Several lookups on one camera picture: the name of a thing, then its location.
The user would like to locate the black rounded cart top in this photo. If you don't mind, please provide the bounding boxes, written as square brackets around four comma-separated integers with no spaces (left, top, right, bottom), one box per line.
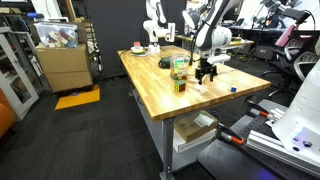
[197,98,320,180]

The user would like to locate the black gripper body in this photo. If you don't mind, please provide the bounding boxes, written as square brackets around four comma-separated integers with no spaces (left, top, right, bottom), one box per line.
[195,58,219,78]

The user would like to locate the large brown cardboard box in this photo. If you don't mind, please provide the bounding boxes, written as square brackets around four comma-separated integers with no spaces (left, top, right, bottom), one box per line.
[34,43,94,93]

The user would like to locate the silver aluminium extrusion rail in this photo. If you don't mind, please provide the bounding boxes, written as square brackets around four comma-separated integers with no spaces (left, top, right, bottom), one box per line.
[245,129,320,178]

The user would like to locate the grey office chair pink jacket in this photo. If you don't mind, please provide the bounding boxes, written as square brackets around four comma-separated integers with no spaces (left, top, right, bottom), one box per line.
[274,23,320,83]

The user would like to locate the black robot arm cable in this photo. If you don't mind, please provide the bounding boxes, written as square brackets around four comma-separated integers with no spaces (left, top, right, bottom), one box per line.
[189,13,214,66]

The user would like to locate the stacked coloured plates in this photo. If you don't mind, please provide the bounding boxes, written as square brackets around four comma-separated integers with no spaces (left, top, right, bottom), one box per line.
[130,41,149,57]

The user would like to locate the flat white box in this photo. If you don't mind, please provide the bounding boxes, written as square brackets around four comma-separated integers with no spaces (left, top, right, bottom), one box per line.
[172,128,218,154]

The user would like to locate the wooden background table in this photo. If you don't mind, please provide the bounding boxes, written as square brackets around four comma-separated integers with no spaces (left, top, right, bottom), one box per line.
[175,33,255,52]

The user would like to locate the black perforated breadboard plate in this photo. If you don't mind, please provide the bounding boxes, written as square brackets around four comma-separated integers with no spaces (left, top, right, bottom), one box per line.
[239,113,320,180]

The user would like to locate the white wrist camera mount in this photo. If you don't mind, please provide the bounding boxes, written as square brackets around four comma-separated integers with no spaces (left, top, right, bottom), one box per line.
[207,54,232,65]

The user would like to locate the black clamp with orange grip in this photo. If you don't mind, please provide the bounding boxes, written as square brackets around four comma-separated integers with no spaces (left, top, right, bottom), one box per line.
[246,99,273,118]
[216,123,245,146]

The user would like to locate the clear container with cube packaging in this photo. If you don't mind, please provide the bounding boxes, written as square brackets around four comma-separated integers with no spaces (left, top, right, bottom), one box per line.
[169,52,191,80]

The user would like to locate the black partition panel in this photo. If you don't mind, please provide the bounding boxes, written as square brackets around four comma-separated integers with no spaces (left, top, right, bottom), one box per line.
[84,0,188,79]

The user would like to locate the large dark Rubik's cube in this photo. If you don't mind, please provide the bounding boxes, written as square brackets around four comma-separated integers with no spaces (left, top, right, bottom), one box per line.
[173,79,187,94]

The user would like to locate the orange seat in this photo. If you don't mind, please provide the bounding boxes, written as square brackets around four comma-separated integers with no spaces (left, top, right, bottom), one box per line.
[0,88,17,139]

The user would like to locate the small cardboard box with label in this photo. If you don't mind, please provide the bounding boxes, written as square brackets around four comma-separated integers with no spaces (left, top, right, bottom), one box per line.
[173,110,219,144]

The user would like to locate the clear plastic bin with toys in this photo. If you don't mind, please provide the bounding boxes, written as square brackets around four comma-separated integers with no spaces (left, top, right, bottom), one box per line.
[34,21,79,49]

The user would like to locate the yellow floor mat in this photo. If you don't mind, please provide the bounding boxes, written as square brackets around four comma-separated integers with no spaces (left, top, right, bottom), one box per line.
[54,85,101,111]

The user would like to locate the grey glass door cabinet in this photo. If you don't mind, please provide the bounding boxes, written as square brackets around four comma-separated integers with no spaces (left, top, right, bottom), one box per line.
[0,26,42,121]

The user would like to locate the grey metal table frame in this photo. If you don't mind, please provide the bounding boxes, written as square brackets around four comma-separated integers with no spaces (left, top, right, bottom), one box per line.
[133,89,178,180]

